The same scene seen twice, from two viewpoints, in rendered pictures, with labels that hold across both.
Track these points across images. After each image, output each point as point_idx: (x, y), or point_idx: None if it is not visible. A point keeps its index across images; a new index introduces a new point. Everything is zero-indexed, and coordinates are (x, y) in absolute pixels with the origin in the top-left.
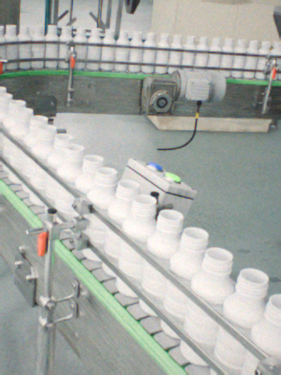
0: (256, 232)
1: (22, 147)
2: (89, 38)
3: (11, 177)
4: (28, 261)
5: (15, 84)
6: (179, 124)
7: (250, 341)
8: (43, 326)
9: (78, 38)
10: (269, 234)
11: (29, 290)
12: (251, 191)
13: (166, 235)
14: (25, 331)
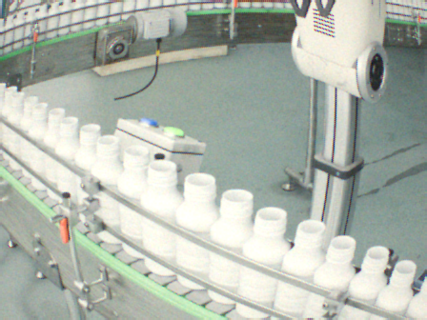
0: (242, 178)
1: (21, 132)
2: (49, 12)
3: (12, 164)
4: (45, 248)
5: None
6: (123, 65)
7: (315, 284)
8: (85, 308)
9: (40, 14)
10: (259, 178)
11: (54, 274)
12: (225, 127)
13: (198, 205)
14: (40, 309)
